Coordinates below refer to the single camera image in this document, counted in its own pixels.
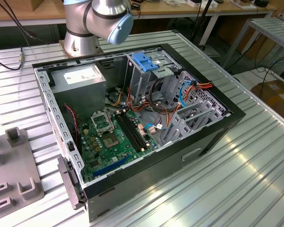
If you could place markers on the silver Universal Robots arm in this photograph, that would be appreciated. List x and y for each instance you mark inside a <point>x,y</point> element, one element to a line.
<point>104,19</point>

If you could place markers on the grey metal disk bay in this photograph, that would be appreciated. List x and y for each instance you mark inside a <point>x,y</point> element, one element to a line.
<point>185,132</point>

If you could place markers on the black RAM slot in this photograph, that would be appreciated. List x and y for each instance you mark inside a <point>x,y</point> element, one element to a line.
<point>127,133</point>
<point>135,131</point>
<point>132,132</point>

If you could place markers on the grey metal drive cage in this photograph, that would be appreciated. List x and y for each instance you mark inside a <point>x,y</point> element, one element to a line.
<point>139,80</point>

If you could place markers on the CPU socket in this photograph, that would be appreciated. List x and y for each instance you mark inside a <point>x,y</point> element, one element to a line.
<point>110,142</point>

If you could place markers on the green motherboard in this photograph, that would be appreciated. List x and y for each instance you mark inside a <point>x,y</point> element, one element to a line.
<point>118,154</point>

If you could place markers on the blue plastic drive latch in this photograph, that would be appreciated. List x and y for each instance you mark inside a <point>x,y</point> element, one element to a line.
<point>144,62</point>

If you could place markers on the black open PC case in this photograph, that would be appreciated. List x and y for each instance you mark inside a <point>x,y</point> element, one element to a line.
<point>156,170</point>

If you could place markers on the grey power supply unit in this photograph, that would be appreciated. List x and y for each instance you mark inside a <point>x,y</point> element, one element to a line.
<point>85,94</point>

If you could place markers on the blue expansion slot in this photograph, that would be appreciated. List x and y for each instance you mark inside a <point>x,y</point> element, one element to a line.
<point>111,166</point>

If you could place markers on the black case clip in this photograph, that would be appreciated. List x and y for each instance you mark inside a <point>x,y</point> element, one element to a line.
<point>71,146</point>

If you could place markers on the wooden desk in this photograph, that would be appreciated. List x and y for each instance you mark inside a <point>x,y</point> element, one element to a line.
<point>170,9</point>

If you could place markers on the small white box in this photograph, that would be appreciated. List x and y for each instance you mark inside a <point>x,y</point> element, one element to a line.
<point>194,3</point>

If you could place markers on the brown cardboard box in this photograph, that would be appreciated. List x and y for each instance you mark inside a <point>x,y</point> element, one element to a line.
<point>274,97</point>

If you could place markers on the grey parts rack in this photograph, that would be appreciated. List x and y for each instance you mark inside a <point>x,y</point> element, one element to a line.
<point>14,165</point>

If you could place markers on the plain cardboard box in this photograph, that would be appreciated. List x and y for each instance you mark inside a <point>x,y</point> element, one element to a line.
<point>42,4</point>

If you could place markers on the white brown box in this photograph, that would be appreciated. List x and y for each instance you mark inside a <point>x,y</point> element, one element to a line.
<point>242,3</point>

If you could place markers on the metal slat rack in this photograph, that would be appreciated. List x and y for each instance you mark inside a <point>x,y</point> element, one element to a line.
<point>274,28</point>

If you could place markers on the small black device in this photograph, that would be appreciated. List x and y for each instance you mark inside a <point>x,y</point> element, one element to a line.
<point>261,2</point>

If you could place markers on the brown square base plate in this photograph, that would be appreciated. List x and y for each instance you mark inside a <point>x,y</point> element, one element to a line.
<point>61,46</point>

